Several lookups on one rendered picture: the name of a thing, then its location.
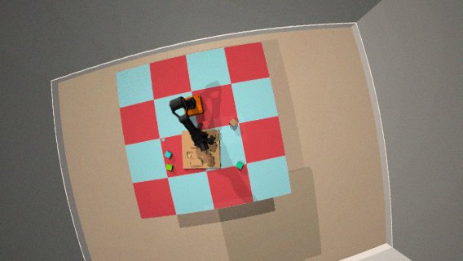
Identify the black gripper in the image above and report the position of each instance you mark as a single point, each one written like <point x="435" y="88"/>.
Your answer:
<point x="210" y="140"/>

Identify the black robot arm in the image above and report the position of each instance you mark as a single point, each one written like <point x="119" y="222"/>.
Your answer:
<point x="198" y="137"/>

